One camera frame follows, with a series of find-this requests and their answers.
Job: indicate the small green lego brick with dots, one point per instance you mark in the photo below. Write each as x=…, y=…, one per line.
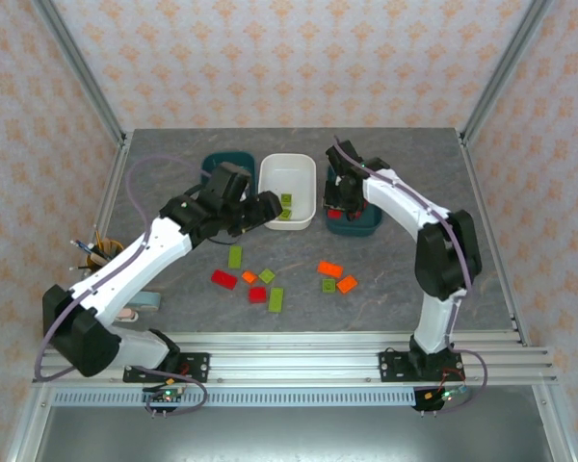
x=286, y=198
x=328, y=286
x=266, y=275
x=284, y=214

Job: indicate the long green lego brick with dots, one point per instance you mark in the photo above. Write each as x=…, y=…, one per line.
x=235, y=257
x=276, y=299

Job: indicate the small orange lego brick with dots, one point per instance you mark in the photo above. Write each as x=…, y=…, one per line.
x=249, y=277

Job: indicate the long orange lego brick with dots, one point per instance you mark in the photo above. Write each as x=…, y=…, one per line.
x=330, y=269

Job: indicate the small red lego brick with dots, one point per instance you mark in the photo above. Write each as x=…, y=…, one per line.
x=257, y=294

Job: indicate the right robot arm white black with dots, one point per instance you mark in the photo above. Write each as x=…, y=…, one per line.
x=404, y=202

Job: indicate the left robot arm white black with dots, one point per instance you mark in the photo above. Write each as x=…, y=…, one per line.
x=125, y=269

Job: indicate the teal plastic container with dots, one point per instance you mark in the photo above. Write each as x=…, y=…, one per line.
x=371, y=226
x=243, y=159

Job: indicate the white plastic container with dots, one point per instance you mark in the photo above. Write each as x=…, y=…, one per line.
x=289, y=173

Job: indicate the yellow pencil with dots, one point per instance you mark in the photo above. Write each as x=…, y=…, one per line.
x=97, y=237

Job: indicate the tan pencil cup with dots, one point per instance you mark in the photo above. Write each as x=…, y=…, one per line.
x=96, y=262

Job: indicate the blue pen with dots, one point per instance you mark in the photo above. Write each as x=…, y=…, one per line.
x=84, y=246

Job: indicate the dark pencil white tip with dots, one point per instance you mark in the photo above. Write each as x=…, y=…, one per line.
x=77, y=267

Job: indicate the aluminium base beam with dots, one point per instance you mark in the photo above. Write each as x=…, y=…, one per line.
x=294, y=358

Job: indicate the small circuit board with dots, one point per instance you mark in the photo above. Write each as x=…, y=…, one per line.
x=445, y=396
x=166, y=396

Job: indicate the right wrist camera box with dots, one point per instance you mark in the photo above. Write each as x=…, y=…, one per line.
x=344, y=154

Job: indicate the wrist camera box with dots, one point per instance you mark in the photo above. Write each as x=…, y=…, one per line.
x=344, y=154
x=228, y=180

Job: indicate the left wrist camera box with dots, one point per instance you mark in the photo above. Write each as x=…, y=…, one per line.
x=228, y=180

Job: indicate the aluminium table side rail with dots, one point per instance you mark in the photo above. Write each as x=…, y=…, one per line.
x=115, y=173
x=471, y=168

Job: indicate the aluminium frame post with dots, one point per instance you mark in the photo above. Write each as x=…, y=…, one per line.
x=77, y=62
x=506, y=62

